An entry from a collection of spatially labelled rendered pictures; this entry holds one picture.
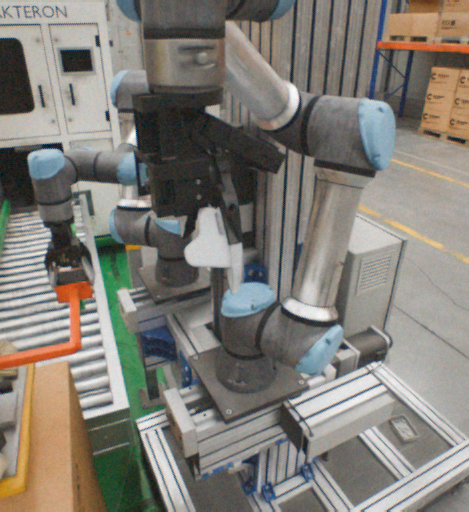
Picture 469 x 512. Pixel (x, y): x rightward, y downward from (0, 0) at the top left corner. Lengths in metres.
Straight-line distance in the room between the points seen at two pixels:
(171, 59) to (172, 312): 1.08
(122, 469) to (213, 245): 1.83
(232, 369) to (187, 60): 0.72
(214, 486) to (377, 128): 1.48
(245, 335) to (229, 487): 1.03
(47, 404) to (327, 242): 0.80
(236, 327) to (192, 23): 0.64
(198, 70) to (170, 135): 0.07
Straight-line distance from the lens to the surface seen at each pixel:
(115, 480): 2.15
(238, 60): 0.65
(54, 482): 1.04
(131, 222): 1.33
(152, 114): 0.42
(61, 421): 1.14
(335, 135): 0.76
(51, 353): 0.94
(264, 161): 0.47
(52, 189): 0.99
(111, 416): 1.59
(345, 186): 0.77
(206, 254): 0.42
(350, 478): 1.90
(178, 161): 0.41
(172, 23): 0.39
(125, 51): 9.97
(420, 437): 2.12
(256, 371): 0.96
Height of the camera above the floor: 1.77
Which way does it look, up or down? 29 degrees down
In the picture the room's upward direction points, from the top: straight up
